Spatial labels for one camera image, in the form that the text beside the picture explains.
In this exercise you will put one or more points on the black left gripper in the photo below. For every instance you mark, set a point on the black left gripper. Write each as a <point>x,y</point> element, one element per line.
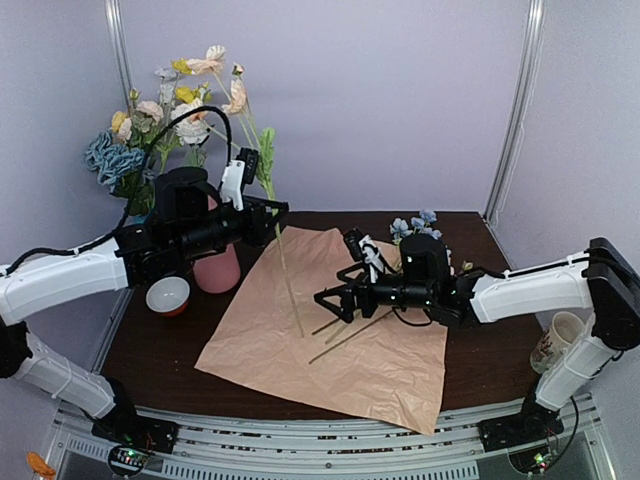
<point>258,226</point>

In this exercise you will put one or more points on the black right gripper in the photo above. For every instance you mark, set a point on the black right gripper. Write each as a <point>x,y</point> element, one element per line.
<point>360,295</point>

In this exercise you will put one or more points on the pink tissue paper sheet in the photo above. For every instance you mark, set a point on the pink tissue paper sheet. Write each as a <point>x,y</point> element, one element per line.
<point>275,339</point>

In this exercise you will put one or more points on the white rose stem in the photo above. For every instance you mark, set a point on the white rose stem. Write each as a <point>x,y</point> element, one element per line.
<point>192,132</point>

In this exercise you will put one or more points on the peach flower stem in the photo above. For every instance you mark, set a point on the peach flower stem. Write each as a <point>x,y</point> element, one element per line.
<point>238,104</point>

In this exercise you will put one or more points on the flower bunch pink blue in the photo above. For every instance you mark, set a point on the flower bunch pink blue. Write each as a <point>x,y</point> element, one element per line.
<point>422,289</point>

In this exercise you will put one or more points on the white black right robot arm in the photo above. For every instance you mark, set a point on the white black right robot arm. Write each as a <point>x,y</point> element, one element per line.
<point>597,278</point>

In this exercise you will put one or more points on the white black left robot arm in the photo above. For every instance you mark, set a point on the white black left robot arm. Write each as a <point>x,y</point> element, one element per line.
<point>191,220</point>

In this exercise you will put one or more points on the pink tall vase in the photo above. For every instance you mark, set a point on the pink tall vase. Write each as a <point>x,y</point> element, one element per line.
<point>218,273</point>

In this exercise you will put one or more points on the teal frosted vase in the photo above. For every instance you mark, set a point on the teal frosted vase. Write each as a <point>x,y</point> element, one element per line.
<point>139,219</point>

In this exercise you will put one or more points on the artificial flowers in teal vase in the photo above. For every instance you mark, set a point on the artificial flowers in teal vase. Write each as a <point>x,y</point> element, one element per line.
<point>136,148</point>

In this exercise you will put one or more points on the white bowl orange outside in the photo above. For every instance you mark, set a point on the white bowl orange outside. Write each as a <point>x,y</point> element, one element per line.
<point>168,296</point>

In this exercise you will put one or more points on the floral ceramic mug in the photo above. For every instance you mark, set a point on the floral ceramic mug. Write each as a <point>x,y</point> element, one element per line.
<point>564,329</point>

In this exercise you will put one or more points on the orange object at corner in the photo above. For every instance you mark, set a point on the orange object at corner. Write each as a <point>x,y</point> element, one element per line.
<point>39,466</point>

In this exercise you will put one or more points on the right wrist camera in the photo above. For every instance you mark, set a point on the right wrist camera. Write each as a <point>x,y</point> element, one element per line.
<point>363,249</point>

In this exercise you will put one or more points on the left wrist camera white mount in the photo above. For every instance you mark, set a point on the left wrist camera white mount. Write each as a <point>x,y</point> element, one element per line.
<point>238,173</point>

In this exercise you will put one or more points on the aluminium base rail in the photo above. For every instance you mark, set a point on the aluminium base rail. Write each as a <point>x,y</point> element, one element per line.
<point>229,448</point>

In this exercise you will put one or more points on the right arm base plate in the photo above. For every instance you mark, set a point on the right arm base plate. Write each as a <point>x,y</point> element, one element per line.
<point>517,429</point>

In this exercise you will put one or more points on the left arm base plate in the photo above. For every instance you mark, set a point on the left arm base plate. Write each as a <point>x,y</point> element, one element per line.
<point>145,434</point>

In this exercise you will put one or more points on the left aluminium frame post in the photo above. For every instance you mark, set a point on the left aluminium frame post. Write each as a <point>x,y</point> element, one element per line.
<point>117,38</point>

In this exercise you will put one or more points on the aluminium frame post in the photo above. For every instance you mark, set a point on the aluminium frame post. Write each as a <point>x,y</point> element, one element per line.
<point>514,136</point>
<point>117,38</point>

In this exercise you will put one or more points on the right aluminium frame post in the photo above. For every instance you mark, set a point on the right aluminium frame post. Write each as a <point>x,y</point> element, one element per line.
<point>514,136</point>

